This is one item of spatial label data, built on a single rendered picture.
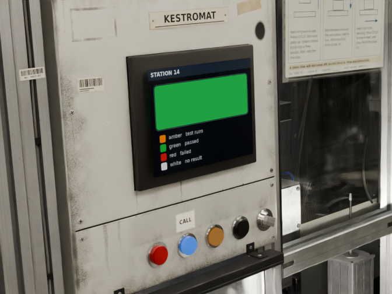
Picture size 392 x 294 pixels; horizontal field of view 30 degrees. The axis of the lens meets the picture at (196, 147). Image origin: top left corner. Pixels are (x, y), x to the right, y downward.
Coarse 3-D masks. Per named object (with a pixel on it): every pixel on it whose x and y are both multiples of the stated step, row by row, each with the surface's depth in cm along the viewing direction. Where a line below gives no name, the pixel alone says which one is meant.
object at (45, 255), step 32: (32, 0) 96; (32, 32) 96; (32, 64) 98; (32, 96) 98; (32, 128) 98; (32, 160) 99; (32, 192) 99; (32, 224) 100; (352, 256) 183; (352, 288) 180
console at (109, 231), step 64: (64, 0) 98; (128, 0) 105; (192, 0) 113; (256, 0) 121; (64, 64) 99; (128, 64) 106; (192, 64) 113; (256, 64) 123; (64, 128) 101; (128, 128) 108; (256, 128) 125; (64, 192) 106; (128, 192) 109; (192, 192) 117; (256, 192) 127; (64, 256) 109; (128, 256) 110; (192, 256) 119
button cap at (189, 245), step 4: (188, 236) 117; (184, 240) 116; (188, 240) 117; (192, 240) 117; (196, 240) 118; (184, 244) 116; (188, 244) 117; (192, 244) 117; (196, 244) 118; (184, 248) 116; (188, 248) 117; (192, 248) 118; (196, 248) 118; (184, 252) 116; (188, 252) 117; (192, 252) 118
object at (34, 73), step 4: (28, 68) 97; (32, 68) 97; (36, 68) 97; (40, 68) 98; (20, 72) 96; (24, 72) 96; (28, 72) 97; (32, 72) 97; (36, 72) 98; (40, 72) 98; (44, 72) 98; (20, 76) 96; (24, 76) 96; (28, 76) 97; (32, 76) 97; (36, 76) 98; (40, 76) 98; (44, 76) 98; (20, 80) 96
